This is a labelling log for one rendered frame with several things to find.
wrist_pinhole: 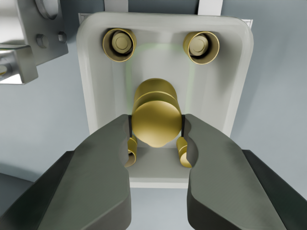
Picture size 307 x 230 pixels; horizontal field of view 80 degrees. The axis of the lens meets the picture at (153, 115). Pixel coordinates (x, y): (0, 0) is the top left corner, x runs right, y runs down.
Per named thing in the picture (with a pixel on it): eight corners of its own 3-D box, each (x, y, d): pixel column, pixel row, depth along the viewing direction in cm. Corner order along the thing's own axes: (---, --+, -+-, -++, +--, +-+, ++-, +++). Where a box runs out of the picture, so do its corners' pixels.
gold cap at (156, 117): (175, 116, 16) (182, 146, 13) (135, 116, 16) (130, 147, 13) (177, 77, 15) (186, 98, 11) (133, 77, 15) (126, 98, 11)
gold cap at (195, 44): (203, 70, 22) (195, 63, 26) (226, 45, 20) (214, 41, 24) (181, 51, 21) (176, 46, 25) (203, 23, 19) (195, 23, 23)
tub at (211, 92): (228, 18, 24) (263, 17, 17) (202, 152, 35) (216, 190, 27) (96, 13, 24) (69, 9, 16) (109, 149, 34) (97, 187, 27)
